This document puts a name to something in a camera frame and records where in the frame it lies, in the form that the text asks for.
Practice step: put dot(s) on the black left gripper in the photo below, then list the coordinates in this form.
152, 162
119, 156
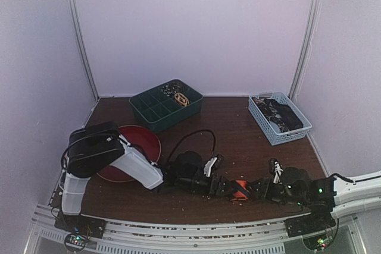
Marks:
220, 187

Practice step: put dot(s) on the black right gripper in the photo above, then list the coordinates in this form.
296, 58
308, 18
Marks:
268, 186

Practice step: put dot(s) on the orange navy striped tie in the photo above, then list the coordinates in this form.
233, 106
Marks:
240, 191

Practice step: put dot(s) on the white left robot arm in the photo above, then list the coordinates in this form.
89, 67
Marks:
90, 150

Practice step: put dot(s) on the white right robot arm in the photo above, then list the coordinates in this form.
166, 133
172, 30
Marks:
336, 195

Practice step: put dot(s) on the light blue perforated basket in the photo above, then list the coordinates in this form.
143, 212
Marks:
271, 130

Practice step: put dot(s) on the plain black tie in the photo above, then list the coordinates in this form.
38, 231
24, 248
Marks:
291, 119

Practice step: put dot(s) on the tan patterned rolled tie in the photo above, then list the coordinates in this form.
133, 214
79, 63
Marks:
181, 99

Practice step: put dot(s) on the dark green divided organizer box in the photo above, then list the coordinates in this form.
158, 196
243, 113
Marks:
158, 112

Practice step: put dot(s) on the red round tray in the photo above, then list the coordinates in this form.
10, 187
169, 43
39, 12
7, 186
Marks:
147, 141

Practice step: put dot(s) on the black white rolled tie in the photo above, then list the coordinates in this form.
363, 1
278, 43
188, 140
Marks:
172, 88

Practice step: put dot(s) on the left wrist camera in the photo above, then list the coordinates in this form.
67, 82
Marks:
213, 164

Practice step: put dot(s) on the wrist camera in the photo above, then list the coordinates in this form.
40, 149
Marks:
213, 164
275, 169

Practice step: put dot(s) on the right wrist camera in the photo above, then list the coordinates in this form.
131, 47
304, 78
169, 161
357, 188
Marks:
275, 169

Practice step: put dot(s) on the right aluminium frame post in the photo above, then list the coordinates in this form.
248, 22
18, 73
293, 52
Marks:
306, 47

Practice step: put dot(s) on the aluminium frame post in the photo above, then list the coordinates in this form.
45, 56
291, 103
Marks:
306, 47
82, 49

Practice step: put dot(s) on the left aluminium frame post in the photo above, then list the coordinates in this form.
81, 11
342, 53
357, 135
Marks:
82, 49

